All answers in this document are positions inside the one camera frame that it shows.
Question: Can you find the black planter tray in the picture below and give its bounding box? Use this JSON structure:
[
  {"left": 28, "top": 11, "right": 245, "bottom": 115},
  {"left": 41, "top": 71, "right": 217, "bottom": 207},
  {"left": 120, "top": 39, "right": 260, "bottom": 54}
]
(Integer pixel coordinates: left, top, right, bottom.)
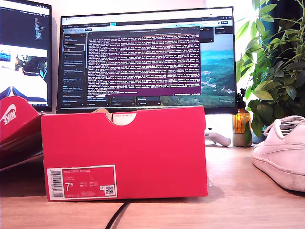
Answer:
[{"left": 252, "top": 132, "right": 266, "bottom": 145}]

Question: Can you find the small pale round pot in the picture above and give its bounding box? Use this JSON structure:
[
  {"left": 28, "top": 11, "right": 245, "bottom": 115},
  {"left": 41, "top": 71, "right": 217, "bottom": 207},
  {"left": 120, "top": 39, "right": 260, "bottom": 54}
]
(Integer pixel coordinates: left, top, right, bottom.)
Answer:
[{"left": 232, "top": 132, "right": 253, "bottom": 147}]

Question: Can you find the white sneaker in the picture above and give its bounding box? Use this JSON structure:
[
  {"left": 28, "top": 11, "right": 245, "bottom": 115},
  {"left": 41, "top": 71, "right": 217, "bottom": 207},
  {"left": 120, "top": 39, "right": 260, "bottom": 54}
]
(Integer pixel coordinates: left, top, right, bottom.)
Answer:
[{"left": 252, "top": 115, "right": 305, "bottom": 193}]

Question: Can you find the red Nike shoebox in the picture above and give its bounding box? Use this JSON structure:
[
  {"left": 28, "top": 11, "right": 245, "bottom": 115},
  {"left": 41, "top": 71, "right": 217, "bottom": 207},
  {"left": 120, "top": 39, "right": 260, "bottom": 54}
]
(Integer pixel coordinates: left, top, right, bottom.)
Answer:
[{"left": 40, "top": 105, "right": 208, "bottom": 202}]

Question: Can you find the small black computer monitor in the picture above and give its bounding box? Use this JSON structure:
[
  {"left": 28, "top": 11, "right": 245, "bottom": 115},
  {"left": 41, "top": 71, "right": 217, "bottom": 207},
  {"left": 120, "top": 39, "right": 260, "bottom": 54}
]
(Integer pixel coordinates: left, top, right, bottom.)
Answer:
[{"left": 0, "top": 0, "right": 53, "bottom": 112}]

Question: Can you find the amber pump bottle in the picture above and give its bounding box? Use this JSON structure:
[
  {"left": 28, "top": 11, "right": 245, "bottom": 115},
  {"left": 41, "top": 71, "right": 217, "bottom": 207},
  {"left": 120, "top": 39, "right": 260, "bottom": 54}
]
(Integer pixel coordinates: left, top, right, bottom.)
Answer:
[{"left": 233, "top": 87, "right": 252, "bottom": 134}]

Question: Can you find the large black computer monitor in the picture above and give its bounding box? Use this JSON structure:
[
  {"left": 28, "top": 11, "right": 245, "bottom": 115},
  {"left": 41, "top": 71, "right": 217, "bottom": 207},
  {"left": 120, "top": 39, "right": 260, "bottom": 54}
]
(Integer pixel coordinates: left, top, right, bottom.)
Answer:
[{"left": 56, "top": 6, "right": 238, "bottom": 115}]

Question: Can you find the black cable on table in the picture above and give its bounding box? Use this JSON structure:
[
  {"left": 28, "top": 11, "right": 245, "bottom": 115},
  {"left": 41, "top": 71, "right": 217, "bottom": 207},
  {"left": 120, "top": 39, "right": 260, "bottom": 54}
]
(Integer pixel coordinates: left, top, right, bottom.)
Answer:
[{"left": 104, "top": 201, "right": 131, "bottom": 229}]

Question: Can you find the white game controller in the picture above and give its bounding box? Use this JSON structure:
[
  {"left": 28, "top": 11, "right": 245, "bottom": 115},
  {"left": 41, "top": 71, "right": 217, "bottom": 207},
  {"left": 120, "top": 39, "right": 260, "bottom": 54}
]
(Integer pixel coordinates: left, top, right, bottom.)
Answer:
[{"left": 204, "top": 127, "right": 232, "bottom": 146}]

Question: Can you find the red Nike shoebox lid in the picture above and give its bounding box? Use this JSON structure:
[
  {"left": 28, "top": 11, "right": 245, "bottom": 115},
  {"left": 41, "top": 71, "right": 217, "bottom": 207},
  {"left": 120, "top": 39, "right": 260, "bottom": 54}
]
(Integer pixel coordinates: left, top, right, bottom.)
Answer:
[{"left": 0, "top": 96, "right": 45, "bottom": 170}]

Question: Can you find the green leafy houseplant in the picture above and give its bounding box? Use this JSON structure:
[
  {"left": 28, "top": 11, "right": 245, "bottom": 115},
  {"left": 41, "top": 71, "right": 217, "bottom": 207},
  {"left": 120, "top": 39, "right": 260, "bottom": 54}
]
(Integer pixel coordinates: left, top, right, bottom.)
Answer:
[{"left": 235, "top": 0, "right": 305, "bottom": 144}]

